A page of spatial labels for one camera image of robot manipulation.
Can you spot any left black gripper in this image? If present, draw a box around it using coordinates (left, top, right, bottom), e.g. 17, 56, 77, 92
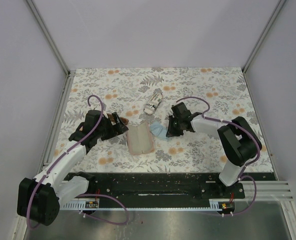
95, 112, 128, 141

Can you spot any light blue cleaning cloth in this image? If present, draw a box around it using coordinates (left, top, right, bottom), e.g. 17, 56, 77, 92
149, 122, 170, 141

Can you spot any flag print glasses case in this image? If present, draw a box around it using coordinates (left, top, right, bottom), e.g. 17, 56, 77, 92
143, 89, 164, 115

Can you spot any pink glasses case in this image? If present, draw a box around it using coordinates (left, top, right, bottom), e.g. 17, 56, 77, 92
126, 122, 154, 156

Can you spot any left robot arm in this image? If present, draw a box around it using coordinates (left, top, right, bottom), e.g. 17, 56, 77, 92
16, 110, 129, 226

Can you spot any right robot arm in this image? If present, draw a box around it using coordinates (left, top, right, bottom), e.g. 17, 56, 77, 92
166, 113, 262, 198

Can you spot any floral table mat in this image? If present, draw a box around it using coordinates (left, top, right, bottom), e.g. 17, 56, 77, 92
53, 67, 264, 173

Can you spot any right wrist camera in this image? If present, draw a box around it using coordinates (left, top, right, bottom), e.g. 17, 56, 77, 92
171, 102, 196, 121

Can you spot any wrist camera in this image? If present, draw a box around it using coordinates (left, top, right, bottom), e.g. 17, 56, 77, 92
68, 110, 105, 152
171, 102, 196, 121

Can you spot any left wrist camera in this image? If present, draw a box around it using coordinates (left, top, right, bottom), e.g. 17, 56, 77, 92
68, 110, 105, 152

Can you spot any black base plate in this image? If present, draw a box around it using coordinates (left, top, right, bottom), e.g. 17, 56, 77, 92
65, 172, 245, 204

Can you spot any white slotted cable duct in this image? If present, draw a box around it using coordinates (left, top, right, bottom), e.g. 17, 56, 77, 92
60, 195, 235, 211

